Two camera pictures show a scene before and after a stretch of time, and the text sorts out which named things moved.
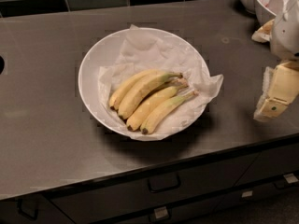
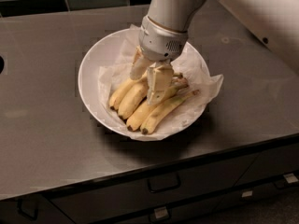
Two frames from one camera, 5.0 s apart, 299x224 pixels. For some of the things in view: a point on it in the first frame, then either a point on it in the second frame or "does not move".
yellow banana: [162, 111] does not move
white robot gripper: [286, 32] -> [159, 43]
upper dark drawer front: [133, 193] does not move
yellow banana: [140, 90] does not move
